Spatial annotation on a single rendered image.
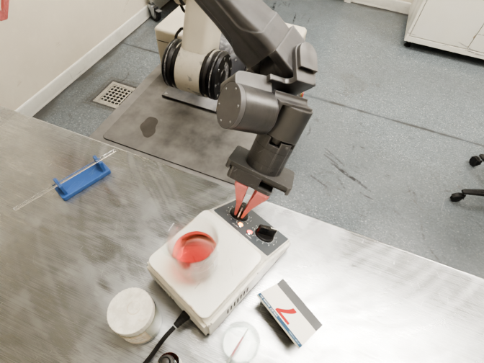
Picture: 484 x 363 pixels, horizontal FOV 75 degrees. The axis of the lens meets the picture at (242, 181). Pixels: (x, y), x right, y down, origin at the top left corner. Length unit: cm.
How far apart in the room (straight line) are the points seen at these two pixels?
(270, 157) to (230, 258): 15
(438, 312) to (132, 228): 53
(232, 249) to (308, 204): 110
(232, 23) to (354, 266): 43
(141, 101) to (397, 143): 138
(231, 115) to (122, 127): 98
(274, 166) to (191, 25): 78
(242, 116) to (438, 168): 167
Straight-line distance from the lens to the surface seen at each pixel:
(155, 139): 126
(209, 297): 44
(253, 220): 54
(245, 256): 46
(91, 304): 57
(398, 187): 177
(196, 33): 114
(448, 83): 262
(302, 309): 54
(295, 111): 42
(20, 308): 62
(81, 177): 69
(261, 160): 45
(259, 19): 44
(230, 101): 39
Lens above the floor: 127
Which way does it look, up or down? 54 degrees down
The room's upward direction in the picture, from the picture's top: 4 degrees clockwise
